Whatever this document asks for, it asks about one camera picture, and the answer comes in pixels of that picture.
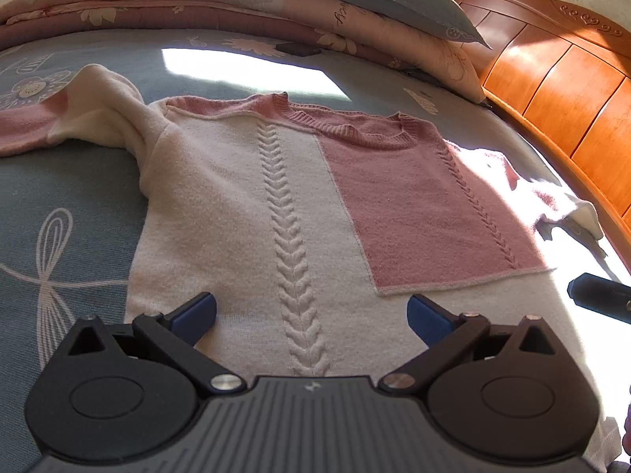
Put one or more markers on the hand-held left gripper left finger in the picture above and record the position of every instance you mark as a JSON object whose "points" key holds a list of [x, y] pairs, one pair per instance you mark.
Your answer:
{"points": [[194, 318]]}

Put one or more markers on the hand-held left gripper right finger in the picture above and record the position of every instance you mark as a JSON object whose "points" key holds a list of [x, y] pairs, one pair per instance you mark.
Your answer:
{"points": [[429, 320]]}

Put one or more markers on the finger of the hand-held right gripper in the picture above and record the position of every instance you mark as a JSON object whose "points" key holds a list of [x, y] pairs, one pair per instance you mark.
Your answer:
{"points": [[601, 295]]}

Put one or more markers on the pink and white knit sweater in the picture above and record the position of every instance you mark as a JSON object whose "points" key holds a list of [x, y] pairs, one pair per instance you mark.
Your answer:
{"points": [[222, 197]]}

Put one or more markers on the blue floral bed sheet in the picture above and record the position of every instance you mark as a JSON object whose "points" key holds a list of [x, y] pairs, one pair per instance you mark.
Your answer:
{"points": [[64, 182]]}

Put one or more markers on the wooden headboard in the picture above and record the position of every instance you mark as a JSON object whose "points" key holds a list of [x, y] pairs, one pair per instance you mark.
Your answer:
{"points": [[567, 83]]}

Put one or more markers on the black smartphone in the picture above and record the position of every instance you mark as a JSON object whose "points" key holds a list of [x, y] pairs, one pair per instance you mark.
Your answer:
{"points": [[298, 50]]}

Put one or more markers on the folded pink floral quilt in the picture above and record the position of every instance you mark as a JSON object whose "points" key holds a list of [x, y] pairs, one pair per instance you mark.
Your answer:
{"points": [[148, 0]]}

